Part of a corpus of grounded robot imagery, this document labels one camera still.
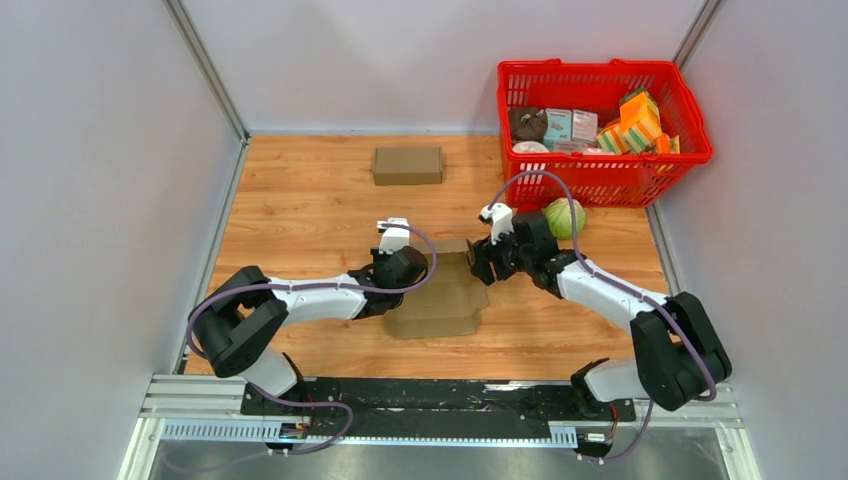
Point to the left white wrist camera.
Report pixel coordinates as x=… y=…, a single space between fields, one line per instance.
x=394 y=234

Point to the brown cardboard paper box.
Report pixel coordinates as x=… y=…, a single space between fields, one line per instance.
x=421 y=165

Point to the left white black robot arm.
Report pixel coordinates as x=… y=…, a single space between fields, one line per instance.
x=232 y=329

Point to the orange green striped sponge stack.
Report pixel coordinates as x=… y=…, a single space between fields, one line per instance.
x=637 y=129

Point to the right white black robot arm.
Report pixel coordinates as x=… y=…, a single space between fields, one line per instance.
x=678 y=356

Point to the grey small carton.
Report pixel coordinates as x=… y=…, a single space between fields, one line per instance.
x=584 y=126

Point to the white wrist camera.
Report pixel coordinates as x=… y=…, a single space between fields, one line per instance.
x=394 y=234
x=499 y=217

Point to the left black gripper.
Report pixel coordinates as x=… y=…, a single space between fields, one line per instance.
x=379 y=258

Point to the brown round toy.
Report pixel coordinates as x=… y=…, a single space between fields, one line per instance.
x=527 y=124

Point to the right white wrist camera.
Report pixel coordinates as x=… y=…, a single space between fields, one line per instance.
x=499 y=217

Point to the green toy cabbage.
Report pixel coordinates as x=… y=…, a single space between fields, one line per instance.
x=564 y=218

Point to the cardboard sheet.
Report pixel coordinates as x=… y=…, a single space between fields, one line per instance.
x=449 y=304

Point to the aluminium frame rail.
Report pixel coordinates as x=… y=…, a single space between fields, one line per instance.
x=203 y=427

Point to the white round lid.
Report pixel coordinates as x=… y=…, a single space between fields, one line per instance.
x=529 y=147

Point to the red toy pepper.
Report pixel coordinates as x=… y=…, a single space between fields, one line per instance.
x=527 y=208

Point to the red plastic shopping basket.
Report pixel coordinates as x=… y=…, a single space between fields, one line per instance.
x=596 y=178

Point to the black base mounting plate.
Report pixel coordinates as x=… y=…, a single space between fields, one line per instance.
x=438 y=408

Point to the teal small carton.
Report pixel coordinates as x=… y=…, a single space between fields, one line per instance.
x=559 y=126

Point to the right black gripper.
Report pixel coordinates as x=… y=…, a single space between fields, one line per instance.
x=482 y=254

